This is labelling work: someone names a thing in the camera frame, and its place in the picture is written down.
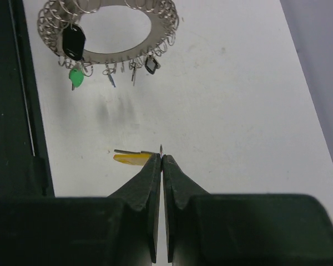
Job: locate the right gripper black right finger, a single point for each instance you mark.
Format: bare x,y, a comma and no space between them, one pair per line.
242,229

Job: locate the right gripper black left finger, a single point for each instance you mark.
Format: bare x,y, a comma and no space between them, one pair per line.
121,229

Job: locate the yellow tagged key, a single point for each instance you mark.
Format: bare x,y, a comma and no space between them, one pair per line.
135,158

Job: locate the green key tag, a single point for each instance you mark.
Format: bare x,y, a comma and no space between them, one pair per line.
76,77

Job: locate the small black framed key tag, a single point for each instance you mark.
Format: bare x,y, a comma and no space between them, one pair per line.
151,64

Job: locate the black tagged key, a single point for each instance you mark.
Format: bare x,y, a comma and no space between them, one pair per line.
73,42

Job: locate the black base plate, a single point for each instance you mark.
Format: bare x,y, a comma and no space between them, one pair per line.
24,163

